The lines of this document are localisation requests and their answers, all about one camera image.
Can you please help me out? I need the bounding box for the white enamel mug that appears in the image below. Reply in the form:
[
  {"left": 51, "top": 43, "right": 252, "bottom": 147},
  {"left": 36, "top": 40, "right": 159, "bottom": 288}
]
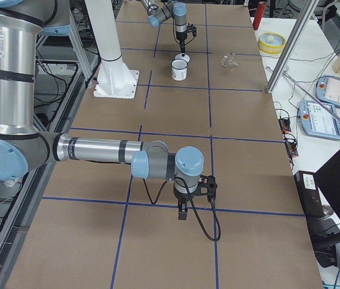
[{"left": 171, "top": 59, "right": 188, "bottom": 81}]

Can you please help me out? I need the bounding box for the clear glass funnel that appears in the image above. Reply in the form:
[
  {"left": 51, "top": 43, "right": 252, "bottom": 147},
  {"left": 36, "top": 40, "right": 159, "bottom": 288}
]
[{"left": 221, "top": 52, "right": 239, "bottom": 67}]

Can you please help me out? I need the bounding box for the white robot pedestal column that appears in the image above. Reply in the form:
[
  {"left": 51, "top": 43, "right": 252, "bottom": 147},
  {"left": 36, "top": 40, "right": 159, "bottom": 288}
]
[{"left": 85, "top": 0, "right": 139, "bottom": 99}]

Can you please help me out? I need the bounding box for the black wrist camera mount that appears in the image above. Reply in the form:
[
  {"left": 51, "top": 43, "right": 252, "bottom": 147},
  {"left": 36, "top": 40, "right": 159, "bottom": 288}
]
[{"left": 192, "top": 175, "right": 218, "bottom": 204}]

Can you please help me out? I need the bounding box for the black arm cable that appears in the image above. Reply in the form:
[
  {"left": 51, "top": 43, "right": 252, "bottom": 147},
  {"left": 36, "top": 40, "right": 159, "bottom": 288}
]
[{"left": 142, "top": 177, "right": 221, "bottom": 241}]

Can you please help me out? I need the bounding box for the black desktop box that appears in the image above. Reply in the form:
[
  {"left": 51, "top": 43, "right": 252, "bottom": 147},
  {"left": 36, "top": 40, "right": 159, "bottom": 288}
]
[{"left": 294, "top": 170, "right": 324, "bottom": 218}]

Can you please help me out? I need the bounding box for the teach pendant tablet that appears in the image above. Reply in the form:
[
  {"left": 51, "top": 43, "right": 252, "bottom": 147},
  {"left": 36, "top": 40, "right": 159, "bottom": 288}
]
[
  {"left": 316, "top": 75, "right": 340, "bottom": 108},
  {"left": 299, "top": 99, "right": 340, "bottom": 140}
]

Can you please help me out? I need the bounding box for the near teach pendant tablet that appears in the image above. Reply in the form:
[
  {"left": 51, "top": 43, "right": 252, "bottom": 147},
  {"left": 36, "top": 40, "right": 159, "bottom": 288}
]
[{"left": 299, "top": 99, "right": 340, "bottom": 140}]

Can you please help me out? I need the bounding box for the orange black connector block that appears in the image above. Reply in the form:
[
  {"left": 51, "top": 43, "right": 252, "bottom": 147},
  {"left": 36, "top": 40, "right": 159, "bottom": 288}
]
[{"left": 279, "top": 117, "right": 291, "bottom": 133}]

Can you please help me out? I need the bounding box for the red cylinder tube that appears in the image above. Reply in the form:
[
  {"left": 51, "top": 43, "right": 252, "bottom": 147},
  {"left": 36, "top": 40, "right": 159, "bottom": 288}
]
[{"left": 253, "top": 1, "right": 266, "bottom": 30}]

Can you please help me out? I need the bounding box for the far teach pendant tablet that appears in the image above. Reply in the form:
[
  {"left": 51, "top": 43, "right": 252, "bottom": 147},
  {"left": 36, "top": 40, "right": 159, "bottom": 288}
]
[{"left": 316, "top": 75, "right": 340, "bottom": 108}]

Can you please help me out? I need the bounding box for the yellow tape roll with dish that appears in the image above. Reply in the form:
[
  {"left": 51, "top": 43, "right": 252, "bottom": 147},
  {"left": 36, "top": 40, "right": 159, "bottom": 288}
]
[{"left": 257, "top": 32, "right": 286, "bottom": 54}]

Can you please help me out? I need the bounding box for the aluminium frame post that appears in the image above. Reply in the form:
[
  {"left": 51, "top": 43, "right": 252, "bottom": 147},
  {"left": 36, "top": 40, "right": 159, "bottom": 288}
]
[{"left": 266, "top": 0, "right": 318, "bottom": 93}]

